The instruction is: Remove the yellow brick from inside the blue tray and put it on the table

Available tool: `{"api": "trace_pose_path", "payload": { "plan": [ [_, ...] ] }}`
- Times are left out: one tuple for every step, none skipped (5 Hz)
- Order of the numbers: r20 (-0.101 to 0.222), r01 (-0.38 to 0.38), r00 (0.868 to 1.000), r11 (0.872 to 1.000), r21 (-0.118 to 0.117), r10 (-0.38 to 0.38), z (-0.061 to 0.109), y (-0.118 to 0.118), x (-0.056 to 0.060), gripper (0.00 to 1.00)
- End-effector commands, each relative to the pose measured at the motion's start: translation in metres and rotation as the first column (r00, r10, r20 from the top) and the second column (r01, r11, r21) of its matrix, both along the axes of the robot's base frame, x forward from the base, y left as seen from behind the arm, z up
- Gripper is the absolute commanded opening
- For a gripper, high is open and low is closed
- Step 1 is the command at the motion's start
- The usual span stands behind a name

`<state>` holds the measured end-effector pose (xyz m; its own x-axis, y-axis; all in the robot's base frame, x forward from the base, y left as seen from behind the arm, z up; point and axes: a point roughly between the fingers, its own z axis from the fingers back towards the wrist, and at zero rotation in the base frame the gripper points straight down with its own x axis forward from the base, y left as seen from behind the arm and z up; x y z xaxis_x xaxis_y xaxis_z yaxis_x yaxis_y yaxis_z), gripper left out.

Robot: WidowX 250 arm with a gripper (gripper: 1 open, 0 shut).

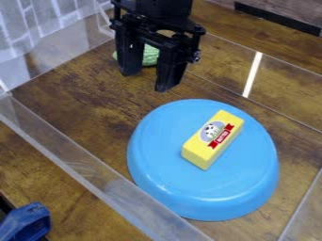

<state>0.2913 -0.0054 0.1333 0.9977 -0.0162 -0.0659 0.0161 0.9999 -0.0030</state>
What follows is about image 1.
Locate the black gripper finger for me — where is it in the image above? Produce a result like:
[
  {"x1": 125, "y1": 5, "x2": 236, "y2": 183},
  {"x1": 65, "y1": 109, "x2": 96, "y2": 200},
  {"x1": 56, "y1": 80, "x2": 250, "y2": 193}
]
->
[
  {"x1": 155, "y1": 42, "x2": 187, "y2": 92},
  {"x1": 116, "y1": 27, "x2": 144, "y2": 76}
]

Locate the blue clamp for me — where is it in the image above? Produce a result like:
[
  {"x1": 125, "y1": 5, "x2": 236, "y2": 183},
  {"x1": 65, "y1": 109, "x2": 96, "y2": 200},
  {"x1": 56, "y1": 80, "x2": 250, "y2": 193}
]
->
[{"x1": 0, "y1": 202, "x2": 52, "y2": 241}]

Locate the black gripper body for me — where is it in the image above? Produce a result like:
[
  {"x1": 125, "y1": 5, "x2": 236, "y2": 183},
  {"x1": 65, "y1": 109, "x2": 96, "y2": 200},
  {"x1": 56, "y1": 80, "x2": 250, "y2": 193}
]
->
[{"x1": 111, "y1": 0, "x2": 206, "y2": 62}]

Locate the clear acrylic enclosure wall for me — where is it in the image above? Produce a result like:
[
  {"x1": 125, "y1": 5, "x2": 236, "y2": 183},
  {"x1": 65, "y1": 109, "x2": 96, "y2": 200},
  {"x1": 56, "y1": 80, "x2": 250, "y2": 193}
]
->
[{"x1": 0, "y1": 0, "x2": 322, "y2": 241}]

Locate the green bumpy gourd toy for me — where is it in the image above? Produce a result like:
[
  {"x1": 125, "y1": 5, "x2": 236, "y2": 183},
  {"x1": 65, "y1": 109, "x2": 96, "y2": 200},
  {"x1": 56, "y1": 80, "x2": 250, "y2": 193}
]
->
[{"x1": 111, "y1": 42, "x2": 162, "y2": 67}]

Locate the blue round tray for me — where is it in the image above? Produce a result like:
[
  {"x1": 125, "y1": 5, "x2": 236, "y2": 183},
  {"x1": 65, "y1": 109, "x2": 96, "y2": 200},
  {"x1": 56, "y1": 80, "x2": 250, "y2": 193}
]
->
[{"x1": 127, "y1": 99, "x2": 279, "y2": 221}]

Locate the yellow butter brick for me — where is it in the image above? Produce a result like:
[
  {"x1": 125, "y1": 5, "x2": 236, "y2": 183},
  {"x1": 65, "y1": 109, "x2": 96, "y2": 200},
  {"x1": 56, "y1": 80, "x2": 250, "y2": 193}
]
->
[{"x1": 182, "y1": 109, "x2": 244, "y2": 170}]

